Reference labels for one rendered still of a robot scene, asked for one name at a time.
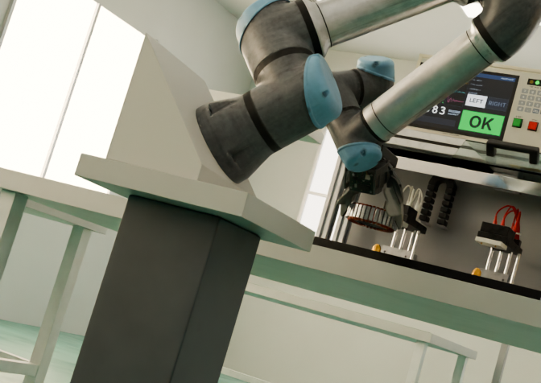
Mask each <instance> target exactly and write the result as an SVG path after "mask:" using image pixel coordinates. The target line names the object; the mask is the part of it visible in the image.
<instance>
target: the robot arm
mask: <svg viewBox="0 0 541 383"><path fill-rule="evenodd" d="M450 2H455V3H456V4H458V5H460V6H467V5H469V4H472V3H474V2H479V4H480V5H481V7H482V11H481V13H480V14H479V15H477V16H476V17H475V18H473V19H472V22H471V27H470V28H469V29H468V30H467V31H466V32H464V33H463V34H462V35H460V36H459V37H457V38H456V39H454V40H453V41H452V42H451V43H450V44H448V45H447V46H446V47H444V48H443V49H441V50H440V51H439V52H437V53H436V54H435V55H434V56H433V57H431V58H430V59H429V60H427V61H426V62H424V63H423V64H421V65H420V66H419V67H417V69H415V70H414V71H413V72H411V73H410V74H409V75H407V76H406V77H404V78H403V79H402V80H400V81H399V82H398V83H397V84H394V83H395V79H394V61H393V60H392V59H390V58H388V57H385V56H363V57H361V58H359V59H358V61H357V68H353V69H350V70H341V71H331V69H330V67H329V66H328V63H327V62H326V60H325V56H326V54H327V52H328V50H329V48H331V47H334V46H336V45H338V44H341V43H344V42H347V41H349V40H351V39H355V38H357V37H360V36H362V35H366V34H368V33H370V32H373V31H376V30H379V29H381V28H383V27H387V26H389V25H392V24H394V23H398V22H400V21H403V20H405V19H408V18H411V17H413V16H416V15H418V14H422V13H424V12H426V11H429V10H432V9H435V8H437V7H439V6H443V5H445V4H448V3H450ZM540 23H541V0H319V1H317V2H309V1H308V0H295V1H293V2H290V1H289V0H257V1H256V2H254V3H252V4H251V5H250V6H248V7H247V8H246V9H245V10H244V12H243V13H242V16H241V17H240V19H239V20H238V21H237V26H236V36H237V41H238V43H239V49H240V52H241V54H242V55H243V56H244V58H245V61H246V63H247V66H248V68H249V70H250V73H251V76H252V77H253V80H254V83H255V85H256V87H255V88H253V89H251V90H250V91H248V92H247V93H244V94H242V95H241V96H239V97H232V98H228V99H224V100H219V101H212V102H208V103H206V104H204V105H202V106H201V107H199V108H197V109H196V120H197V122H198V126H199V127H200V132H201V133H202V135H203V138H204V140H205V142H206V144H207V146H208V148H209V149H210V151H211V153H212V155H213V157H214V158H215V159H216V161H217V163H218V165H219V166H220V167H221V169H222V170H223V172H224V173H225V174H226V175H227V176H228V177H229V178H230V179H231V180H232V181H233V182H235V183H241V182H243V181H244V180H246V179H248V178H249V177H251V176H252V174H253V173H255V172H256V170H257V169H258V168H259V167H260V166H261V165H262V164H263V163H264V162H265V161H266V160H267V159H268V158H269V157H270V156H271V155H272V154H273V153H275V152H277V151H279V150H281V149H283V148H284V147H286V146H289V145H290V144H292V143H293V142H296V141H298V140H300V139H301V138H303V137H305V136H307V135H309V134H310V133H312V132H314V131H316V130H318V129H322V128H324V127H325V126H326V127H327V129H328V132H329V133H330V135H331V138H332V140H333V142H334V145H335V147H336V149H337V153H338V155H339V156H340V158H341V161H342V162H343V163H344V165H345V179H344V189H345V190H344V192H343V195H342V197H341V198H340V199H339V200H338V201H337V205H341V216H344V215H345V214H346V212H347V209H348V206H349V204H351V203H352V202H353V201H354V199H355V195H356V194H357V193H359V192H362V193H365V194H370V195H376V194H379V193H380V192H382V188H383V187H384V184H385V183H386V185H387V187H385V188H384V189H383V192H384V196H385V198H386V207H385V209H386V213H387V215H388V216H394V221H395V223H396V224H397V227H398V229H401V228H402V226H403V187H402V184H401V181H400V179H399V177H398V176H397V175H396V173H395V171H394V169H393V170H392V168H396V166H397V162H398V158H397V157H396V156H395V155H394V154H393V153H392V152H391V151H390V150H388V149H387V148H386V147H385V146H384V145H383V143H384V142H389V141H390V138H392V137H393V136H395V135H396V134H397V133H398V132H400V131H401V130H403V129H404V128H405V127H407V126H408V125H410V124H411V123H412V122H413V121H415V120H416V119H417V118H419V117H421V116H422V115H423V114H425V113H426V112H427V111H428V110H430V109H431V108H433V107H434V106H435V105H437V104H438V103H440V102H441V101H442V100H443V99H445V98H446V97H448V96H449V95H451V94H452V93H454V92H455V91H456V90H458V89H459V88H460V87H461V86H463V85H464V84H466V83H467V82H468V81H470V80H472V79H473V78H474V77H475V76H476V75H478V74H479V73H481V72H482V71H484V70H485V69H486V68H488V67H489V66H490V65H491V64H493V63H494V62H503V63H504V62H506V61H507V60H508V59H509V58H511V57H512V56H514V55H515V54H516V53H518V52H519V51H520V50H521V49H522V48H523V47H524V46H525V45H526V44H527V42H528V41H529V40H530V39H531V37H532V36H533V35H534V33H535V32H536V30H537V29H538V27H539V25H540ZM347 171H349V173H348V176H347V182H346V172H347Z"/></svg>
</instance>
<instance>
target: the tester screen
mask: <svg viewBox="0 0 541 383"><path fill-rule="evenodd" d="M515 79H516V78H511V77H505V76H495V75H489V74H483V73H479V74H478V75H476V76H475V77H474V78H473V79H472V80H470V81H468V82H467V83H466V84H464V85H463V86H461V87H460V88H459V89H458V90H456V91H455V92H454V93H452V94H451V95H449V96H448V97H446V98H445V99H443V100H442V101H441V102H440V103H438V104H437V105H441V106H447V107H448V108H447V112H446V114H445V116H442V115H437V114H432V113H425V114H423V115H425V116H430V117H439V118H444V119H449V120H454V121H456V123H455V126H445V125H440V124H435V123H430V122H425V121H416V120H415V121H413V122H412V123H413V124H417V125H422V126H431V127H436V128H441V129H446V130H455V131H460V132H465V133H470V134H478V135H483V136H488V137H493V138H500V137H501V134H500V136H497V135H492V134H483V133H478V132H473V131H468V130H459V129H458V127H459V124H460V119H461V115H462V113H463V109H464V110H469V111H474V112H479V113H489V114H494V115H499V116H505V118H506V113H507V110H508V106H509V103H510V98H511V94H512V91H513V88H514V82H515ZM468 93H469V94H474V95H480V96H485V97H496V98H501V99H507V100H509V101H508V105H507V108H506V111H500V110H495V109H485V108H480V107H474V106H469V105H465V102H466V99H467V96H468ZM505 118H504V121H505ZM503 125H504V122H503V124H502V127H503ZM501 133H502V130H501Z"/></svg>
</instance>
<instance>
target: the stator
mask: <svg viewBox="0 0 541 383"><path fill-rule="evenodd" d="M345 217H346V218H347V219H348V220H349V221H351V222H353V223H354V224H359V225H360V226H362V227H367V228H369V227H370V229H373V230H377V231H381V232H384V233H392V232H396V231H397V228H398V227H397V224H396V223H395V221H394V216H388V215H387V213H386V210H385V209H383V208H380V207H375V206H373V207H372V205H368V204H362V203H356V202H354V203H351V204H349V206H348V209H347V212H346V215H345Z"/></svg>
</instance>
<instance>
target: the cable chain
mask: <svg viewBox="0 0 541 383"><path fill-rule="evenodd" d="M442 183H446V185H447V187H446V190H445V193H446V194H447V195H446V194H444V199H445V200H443V201H442V205H443V206H441V208H440V211H441V212H440V213H439V218H440V219H437V222H436V223H437V224H438V225H437V226H439V227H440V228H442V229H445V230H448V228H446V227H447V225H448V222H447V221H446V220H449V215H448V214H450V213H451V209H449V208H452V203H451V202H453V201H454V197H453V196H455V195H456V190H457V186H456V181H455V180H451V179H444V178H440V177H435V176H432V177H431V179H430V180H429V183H428V186H427V189H428V190H429V191H426V194H425V195H426V196H425V197H424V200H423V201H425V202H426V203H423V205H422V207H423V208H425V209H423V208H422V209H421V212H420V213H422V214H423V215H419V219H420V221H419V222H420V223H422V224H424V225H427V226H431V225H430V224H429V220H430V218H429V217H428V216H431V214H432V212H430V211H429V210H431V211H432V209H433V206H432V204H434V203H435V200H434V199H435V198H436V193H435V192H437V191H438V187H439V186H440V185H441V184H442ZM427 196H428V197H427ZM432 198H433V199H432Z"/></svg>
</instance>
